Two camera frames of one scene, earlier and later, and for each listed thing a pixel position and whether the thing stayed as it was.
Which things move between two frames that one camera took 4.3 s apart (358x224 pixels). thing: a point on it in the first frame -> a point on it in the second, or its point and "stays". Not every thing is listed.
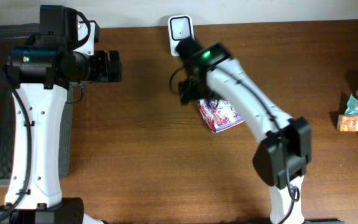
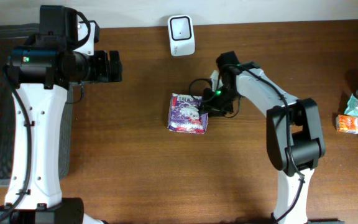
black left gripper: [102, 74] stays
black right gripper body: [196, 87] -> [221, 100]
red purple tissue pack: [219, 115] -> [184, 116]
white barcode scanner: [181, 28] stays
